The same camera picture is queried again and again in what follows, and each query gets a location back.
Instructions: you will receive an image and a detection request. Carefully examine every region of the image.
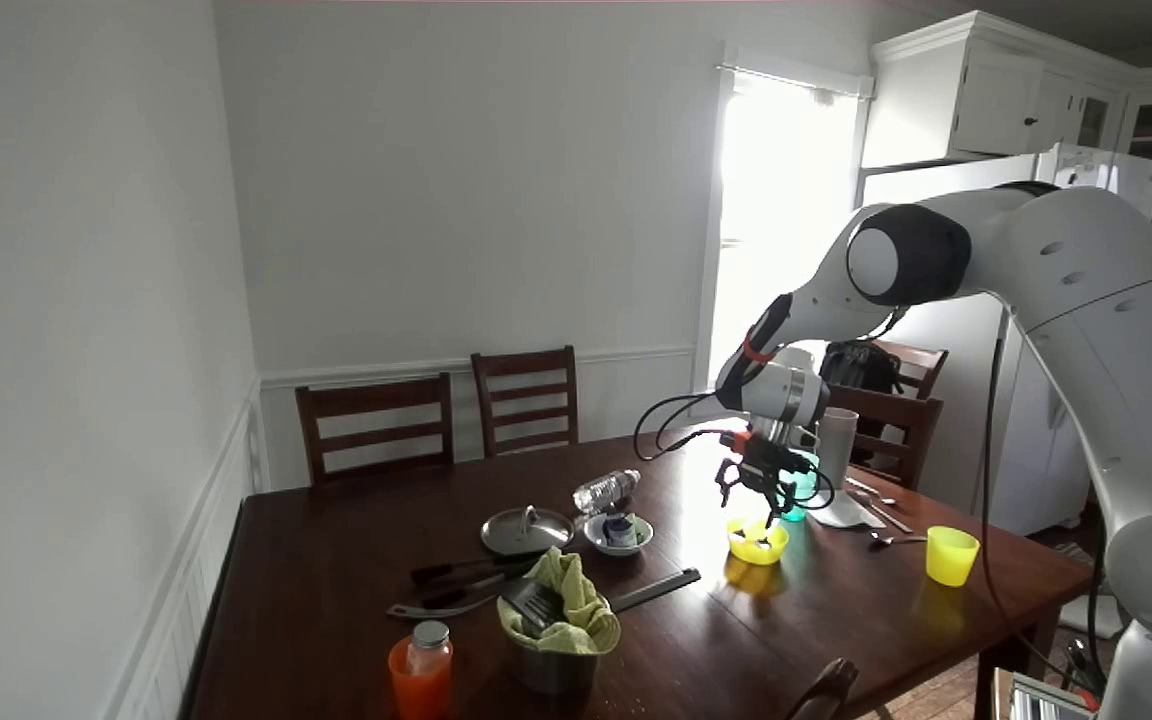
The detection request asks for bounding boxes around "clear plastic water bottle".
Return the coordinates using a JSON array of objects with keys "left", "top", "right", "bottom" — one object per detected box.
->
[{"left": 570, "top": 463, "right": 650, "bottom": 520}]

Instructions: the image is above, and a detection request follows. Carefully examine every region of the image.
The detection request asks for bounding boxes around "black handled knife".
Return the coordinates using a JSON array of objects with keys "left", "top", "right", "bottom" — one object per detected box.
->
[{"left": 605, "top": 565, "right": 708, "bottom": 621}]

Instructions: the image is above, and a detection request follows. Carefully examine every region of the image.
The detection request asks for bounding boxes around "white kitchen cabinet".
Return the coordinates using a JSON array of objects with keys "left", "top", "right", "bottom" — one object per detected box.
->
[{"left": 862, "top": 10, "right": 1143, "bottom": 172}]

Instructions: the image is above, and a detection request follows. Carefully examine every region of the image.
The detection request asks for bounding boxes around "white napkin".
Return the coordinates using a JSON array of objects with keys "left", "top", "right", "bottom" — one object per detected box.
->
[{"left": 808, "top": 489, "right": 893, "bottom": 536}]

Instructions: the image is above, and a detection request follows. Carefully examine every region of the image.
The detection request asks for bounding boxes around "orange liquid bottle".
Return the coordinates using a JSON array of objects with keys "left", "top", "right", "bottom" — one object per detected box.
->
[{"left": 386, "top": 615, "right": 461, "bottom": 720}]

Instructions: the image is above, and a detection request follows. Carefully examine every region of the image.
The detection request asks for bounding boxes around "brown wooden chair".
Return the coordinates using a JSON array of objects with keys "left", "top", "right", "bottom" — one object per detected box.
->
[{"left": 784, "top": 651, "right": 863, "bottom": 720}]

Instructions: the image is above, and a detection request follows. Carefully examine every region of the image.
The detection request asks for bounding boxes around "yellow cloth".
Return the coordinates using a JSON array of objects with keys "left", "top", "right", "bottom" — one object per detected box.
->
[{"left": 492, "top": 543, "right": 628, "bottom": 659}]

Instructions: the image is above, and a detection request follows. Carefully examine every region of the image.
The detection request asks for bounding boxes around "dark wooden slat chair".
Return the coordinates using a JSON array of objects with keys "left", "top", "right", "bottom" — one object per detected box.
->
[
  {"left": 468, "top": 339, "right": 585, "bottom": 463},
  {"left": 820, "top": 337, "right": 955, "bottom": 493},
  {"left": 292, "top": 367, "right": 461, "bottom": 489}
]

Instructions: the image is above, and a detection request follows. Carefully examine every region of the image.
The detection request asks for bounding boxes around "small yellow cup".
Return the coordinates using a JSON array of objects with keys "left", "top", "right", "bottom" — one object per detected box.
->
[{"left": 920, "top": 520, "right": 986, "bottom": 593}]

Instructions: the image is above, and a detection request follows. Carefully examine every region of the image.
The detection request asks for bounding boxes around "black kitchen utensil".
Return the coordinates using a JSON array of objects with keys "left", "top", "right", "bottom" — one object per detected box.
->
[{"left": 386, "top": 548, "right": 529, "bottom": 627}]

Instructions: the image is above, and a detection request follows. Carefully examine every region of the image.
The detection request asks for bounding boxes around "small metal pot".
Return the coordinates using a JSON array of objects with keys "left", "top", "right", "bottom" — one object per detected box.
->
[{"left": 502, "top": 623, "right": 609, "bottom": 710}]

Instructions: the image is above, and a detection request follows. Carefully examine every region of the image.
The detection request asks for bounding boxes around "white door frame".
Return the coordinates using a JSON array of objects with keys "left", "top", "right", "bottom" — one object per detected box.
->
[{"left": 701, "top": 57, "right": 872, "bottom": 394}]

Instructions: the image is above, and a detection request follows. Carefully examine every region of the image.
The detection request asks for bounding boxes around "white refrigerator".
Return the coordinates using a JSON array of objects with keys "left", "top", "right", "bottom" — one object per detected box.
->
[{"left": 855, "top": 141, "right": 1152, "bottom": 540}]

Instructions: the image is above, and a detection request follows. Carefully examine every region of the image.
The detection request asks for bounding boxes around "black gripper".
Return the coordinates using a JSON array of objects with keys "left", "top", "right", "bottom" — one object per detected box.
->
[{"left": 711, "top": 424, "right": 824, "bottom": 527}]

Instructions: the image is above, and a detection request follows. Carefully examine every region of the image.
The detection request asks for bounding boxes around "metal pot lid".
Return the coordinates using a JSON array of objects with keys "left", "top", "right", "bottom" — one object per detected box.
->
[{"left": 475, "top": 501, "right": 576, "bottom": 561}]

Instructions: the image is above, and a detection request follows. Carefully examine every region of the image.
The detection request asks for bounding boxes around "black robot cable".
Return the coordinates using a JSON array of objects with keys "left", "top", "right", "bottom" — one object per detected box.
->
[{"left": 628, "top": 300, "right": 1016, "bottom": 615}]

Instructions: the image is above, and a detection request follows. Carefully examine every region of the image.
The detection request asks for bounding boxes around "green translucent plastic cup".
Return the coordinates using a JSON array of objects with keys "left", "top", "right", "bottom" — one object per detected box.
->
[{"left": 782, "top": 463, "right": 830, "bottom": 527}]

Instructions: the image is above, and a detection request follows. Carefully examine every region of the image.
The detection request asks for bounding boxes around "yellow plastic bowl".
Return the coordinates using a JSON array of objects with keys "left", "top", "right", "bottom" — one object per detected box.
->
[{"left": 725, "top": 518, "right": 794, "bottom": 571}]

